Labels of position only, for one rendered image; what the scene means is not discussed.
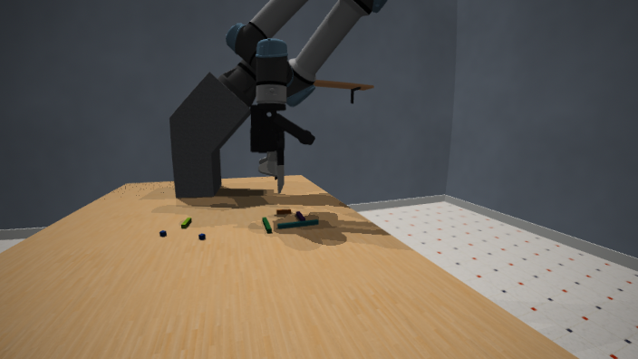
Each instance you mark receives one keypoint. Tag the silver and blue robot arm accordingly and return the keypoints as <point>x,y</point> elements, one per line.
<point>264,63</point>

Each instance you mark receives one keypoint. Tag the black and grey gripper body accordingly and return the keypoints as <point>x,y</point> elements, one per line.
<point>261,122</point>

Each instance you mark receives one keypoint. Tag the turquoise rod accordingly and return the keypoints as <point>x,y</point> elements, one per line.
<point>298,224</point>

